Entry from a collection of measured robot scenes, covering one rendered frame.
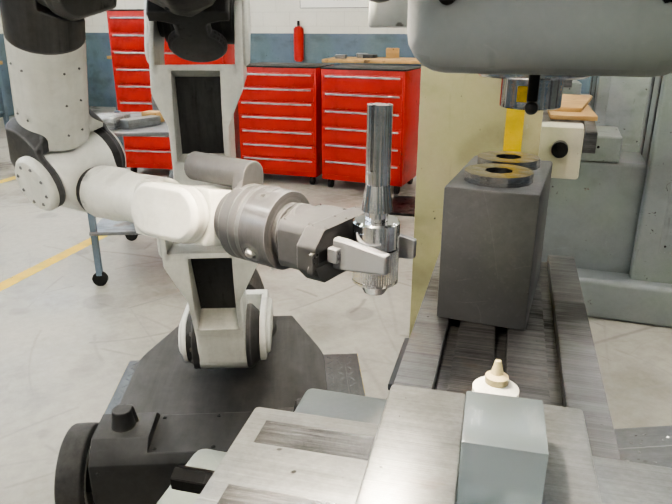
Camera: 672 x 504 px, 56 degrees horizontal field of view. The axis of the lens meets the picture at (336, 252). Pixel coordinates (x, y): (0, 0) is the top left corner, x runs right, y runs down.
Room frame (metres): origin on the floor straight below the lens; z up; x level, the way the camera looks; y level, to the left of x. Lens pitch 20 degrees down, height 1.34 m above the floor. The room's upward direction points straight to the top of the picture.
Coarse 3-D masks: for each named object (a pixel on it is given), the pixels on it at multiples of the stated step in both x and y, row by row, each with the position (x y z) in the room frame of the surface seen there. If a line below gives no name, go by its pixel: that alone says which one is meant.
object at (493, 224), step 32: (480, 160) 0.90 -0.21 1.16; (512, 160) 0.89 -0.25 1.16; (544, 160) 0.95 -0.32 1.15; (448, 192) 0.79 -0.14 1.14; (480, 192) 0.77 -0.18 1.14; (512, 192) 0.76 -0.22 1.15; (544, 192) 0.81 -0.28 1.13; (448, 224) 0.78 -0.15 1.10; (480, 224) 0.77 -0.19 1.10; (512, 224) 0.75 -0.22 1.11; (544, 224) 0.91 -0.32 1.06; (448, 256) 0.78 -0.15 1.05; (480, 256) 0.77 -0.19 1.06; (512, 256) 0.75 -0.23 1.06; (448, 288) 0.78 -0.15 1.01; (480, 288) 0.77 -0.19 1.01; (512, 288) 0.75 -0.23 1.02; (480, 320) 0.77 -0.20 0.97; (512, 320) 0.75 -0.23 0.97
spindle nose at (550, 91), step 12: (504, 84) 0.51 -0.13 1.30; (516, 84) 0.50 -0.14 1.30; (540, 84) 0.49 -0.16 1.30; (552, 84) 0.49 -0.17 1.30; (504, 96) 0.51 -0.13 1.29; (516, 96) 0.50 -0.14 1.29; (540, 96) 0.49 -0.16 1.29; (552, 96) 0.49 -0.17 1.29; (516, 108) 0.50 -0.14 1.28; (540, 108) 0.49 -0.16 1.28; (552, 108) 0.49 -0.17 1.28
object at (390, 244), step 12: (360, 240) 0.58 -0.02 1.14; (372, 240) 0.57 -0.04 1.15; (384, 240) 0.57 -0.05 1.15; (396, 240) 0.58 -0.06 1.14; (396, 252) 0.58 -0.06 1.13; (396, 264) 0.58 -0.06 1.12; (360, 276) 0.58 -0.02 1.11; (372, 276) 0.57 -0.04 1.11; (384, 276) 0.57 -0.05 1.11; (396, 276) 0.58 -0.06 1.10; (372, 288) 0.57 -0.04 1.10; (384, 288) 0.57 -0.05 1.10
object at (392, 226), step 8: (360, 216) 0.60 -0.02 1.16; (392, 216) 0.60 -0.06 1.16; (360, 224) 0.58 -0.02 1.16; (368, 224) 0.58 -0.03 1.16; (376, 224) 0.58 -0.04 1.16; (384, 224) 0.58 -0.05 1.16; (392, 224) 0.58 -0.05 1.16; (360, 232) 0.58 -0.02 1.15; (368, 232) 0.57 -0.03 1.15; (376, 232) 0.57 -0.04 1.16; (384, 232) 0.57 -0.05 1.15; (392, 232) 0.58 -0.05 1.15
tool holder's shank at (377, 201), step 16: (368, 112) 0.59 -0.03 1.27; (384, 112) 0.58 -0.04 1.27; (368, 128) 0.59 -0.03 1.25; (384, 128) 0.58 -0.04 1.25; (368, 144) 0.59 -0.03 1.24; (384, 144) 0.58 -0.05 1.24; (368, 160) 0.59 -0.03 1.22; (384, 160) 0.58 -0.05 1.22; (368, 176) 0.59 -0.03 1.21; (384, 176) 0.58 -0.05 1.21; (368, 192) 0.58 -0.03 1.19; (384, 192) 0.58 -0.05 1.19; (368, 208) 0.58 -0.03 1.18; (384, 208) 0.58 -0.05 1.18
